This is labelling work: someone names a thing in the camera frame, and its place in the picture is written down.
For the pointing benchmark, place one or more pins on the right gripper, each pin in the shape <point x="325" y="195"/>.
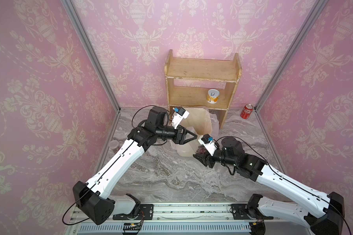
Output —
<point x="206" y="160"/>

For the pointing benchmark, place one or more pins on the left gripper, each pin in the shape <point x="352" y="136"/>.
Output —
<point x="180" y="138"/>

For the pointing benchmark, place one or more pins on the clear jar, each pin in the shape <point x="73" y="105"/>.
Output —
<point x="201" y="149"/>
<point x="113" y="144"/>

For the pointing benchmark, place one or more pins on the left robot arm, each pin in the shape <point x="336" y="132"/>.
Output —
<point x="93" y="197"/>

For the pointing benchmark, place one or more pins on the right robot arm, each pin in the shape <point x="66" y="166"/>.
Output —
<point x="321" y="213"/>

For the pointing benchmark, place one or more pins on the beige trash bin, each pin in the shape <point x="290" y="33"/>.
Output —
<point x="197" y="123"/>

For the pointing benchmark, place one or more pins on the yellow can on shelf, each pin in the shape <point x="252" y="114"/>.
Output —
<point x="212" y="96"/>

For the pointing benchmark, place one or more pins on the red cola can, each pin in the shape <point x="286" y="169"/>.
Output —
<point x="246" y="112"/>

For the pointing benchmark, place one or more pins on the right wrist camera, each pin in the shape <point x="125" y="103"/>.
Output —
<point x="208" y="143"/>

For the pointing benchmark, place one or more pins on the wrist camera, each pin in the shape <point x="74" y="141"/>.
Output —
<point x="208" y="143"/>
<point x="178" y="116"/>

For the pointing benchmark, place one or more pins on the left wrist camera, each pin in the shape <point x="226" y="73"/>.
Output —
<point x="178" y="116"/>

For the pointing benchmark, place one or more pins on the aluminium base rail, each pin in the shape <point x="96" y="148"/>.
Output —
<point x="198" y="218"/>

